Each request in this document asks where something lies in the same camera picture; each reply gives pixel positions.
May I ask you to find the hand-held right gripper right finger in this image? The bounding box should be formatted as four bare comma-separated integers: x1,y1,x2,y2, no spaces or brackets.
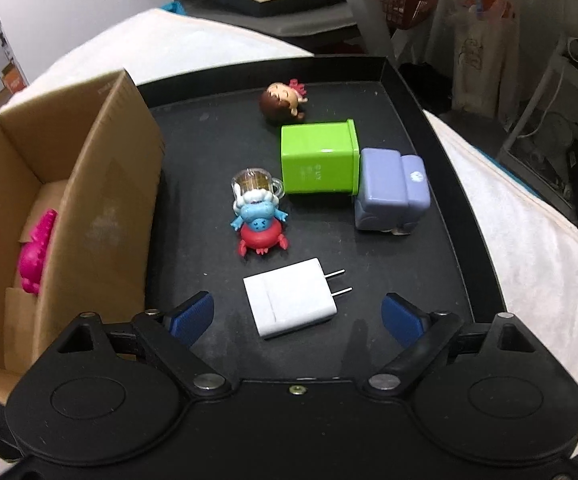
364,292,537,398

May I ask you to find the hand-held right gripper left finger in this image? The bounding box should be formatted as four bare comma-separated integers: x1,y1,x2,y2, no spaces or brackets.
51,291,232,398

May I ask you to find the black plastic tray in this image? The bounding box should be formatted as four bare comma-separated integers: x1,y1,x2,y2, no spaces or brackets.
136,56,511,353

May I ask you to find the white plug charger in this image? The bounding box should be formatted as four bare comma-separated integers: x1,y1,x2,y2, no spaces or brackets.
243,257,354,342

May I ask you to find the blue monster figurine with mug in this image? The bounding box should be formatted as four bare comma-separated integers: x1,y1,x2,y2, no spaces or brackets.
229,167,290,260

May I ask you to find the lavender plastic case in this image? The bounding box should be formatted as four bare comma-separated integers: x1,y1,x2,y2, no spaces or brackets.
354,147,430,236

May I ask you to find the brown cardboard box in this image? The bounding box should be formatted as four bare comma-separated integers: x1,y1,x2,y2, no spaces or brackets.
0,69,167,406

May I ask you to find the green hexagonal tin box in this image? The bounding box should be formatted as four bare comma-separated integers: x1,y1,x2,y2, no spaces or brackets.
280,119,361,195

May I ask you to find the brown-haired doll figurine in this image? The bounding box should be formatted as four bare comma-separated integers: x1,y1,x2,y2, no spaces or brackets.
260,79,309,125

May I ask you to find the pink plastic toy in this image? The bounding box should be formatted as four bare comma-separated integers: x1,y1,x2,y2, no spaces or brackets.
18,210,58,295

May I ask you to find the beige tote bag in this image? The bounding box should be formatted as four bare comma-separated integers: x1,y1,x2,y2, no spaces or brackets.
446,0,519,117

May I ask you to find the orange box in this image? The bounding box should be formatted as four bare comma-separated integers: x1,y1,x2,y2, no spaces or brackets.
1,62,26,94

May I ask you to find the grey cushion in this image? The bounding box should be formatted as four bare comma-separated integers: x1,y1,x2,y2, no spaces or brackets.
249,2,362,43

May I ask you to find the red plastic basket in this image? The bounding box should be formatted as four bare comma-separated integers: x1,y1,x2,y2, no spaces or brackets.
374,0,447,35

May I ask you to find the white cabinet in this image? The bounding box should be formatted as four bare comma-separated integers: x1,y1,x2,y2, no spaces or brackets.
0,0,176,83

